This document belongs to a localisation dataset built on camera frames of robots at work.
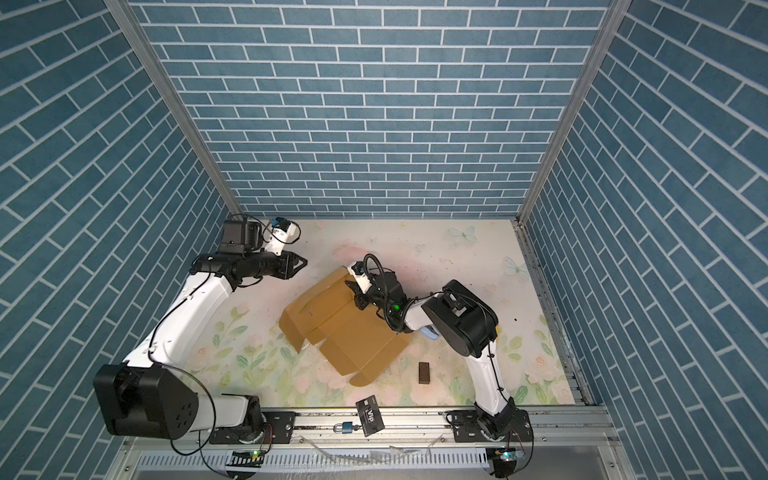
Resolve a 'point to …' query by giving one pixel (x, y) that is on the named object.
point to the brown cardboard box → (354, 340)
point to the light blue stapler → (429, 332)
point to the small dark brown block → (424, 373)
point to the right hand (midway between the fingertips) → (346, 278)
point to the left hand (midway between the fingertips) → (303, 259)
